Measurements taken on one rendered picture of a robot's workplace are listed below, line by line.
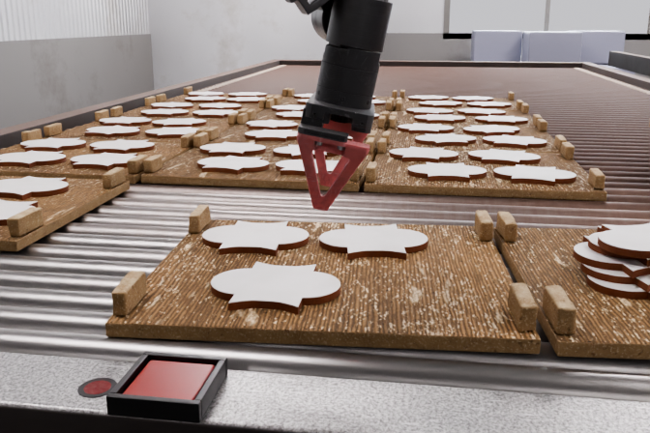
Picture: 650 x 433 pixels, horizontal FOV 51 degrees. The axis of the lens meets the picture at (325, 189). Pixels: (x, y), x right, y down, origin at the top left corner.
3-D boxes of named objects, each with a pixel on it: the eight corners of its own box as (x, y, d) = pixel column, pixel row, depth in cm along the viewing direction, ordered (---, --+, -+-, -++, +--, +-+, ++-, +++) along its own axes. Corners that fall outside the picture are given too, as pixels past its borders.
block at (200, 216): (200, 234, 92) (199, 215, 91) (187, 234, 92) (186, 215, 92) (211, 221, 98) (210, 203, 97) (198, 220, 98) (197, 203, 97)
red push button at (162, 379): (192, 417, 53) (192, 401, 53) (121, 410, 54) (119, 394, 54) (216, 378, 59) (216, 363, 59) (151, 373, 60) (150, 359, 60)
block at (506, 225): (517, 243, 88) (518, 222, 88) (503, 243, 88) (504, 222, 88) (509, 229, 94) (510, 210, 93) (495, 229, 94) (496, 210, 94)
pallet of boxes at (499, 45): (602, 166, 579) (615, 30, 552) (624, 187, 507) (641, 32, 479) (463, 161, 598) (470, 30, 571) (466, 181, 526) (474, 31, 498)
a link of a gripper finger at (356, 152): (355, 203, 71) (374, 115, 68) (353, 223, 64) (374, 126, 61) (291, 189, 71) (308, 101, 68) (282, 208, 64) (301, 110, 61)
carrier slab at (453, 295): (540, 355, 62) (541, 338, 62) (105, 337, 66) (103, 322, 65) (486, 237, 96) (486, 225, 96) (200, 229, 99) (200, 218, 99)
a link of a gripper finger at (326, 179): (357, 187, 77) (374, 106, 75) (355, 204, 70) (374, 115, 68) (298, 175, 77) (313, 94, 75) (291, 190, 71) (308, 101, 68)
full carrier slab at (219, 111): (243, 126, 196) (243, 110, 195) (107, 123, 201) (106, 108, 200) (269, 110, 229) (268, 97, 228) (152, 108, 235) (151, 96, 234)
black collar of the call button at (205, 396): (199, 423, 52) (198, 404, 52) (106, 415, 54) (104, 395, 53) (227, 374, 60) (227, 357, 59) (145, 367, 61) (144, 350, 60)
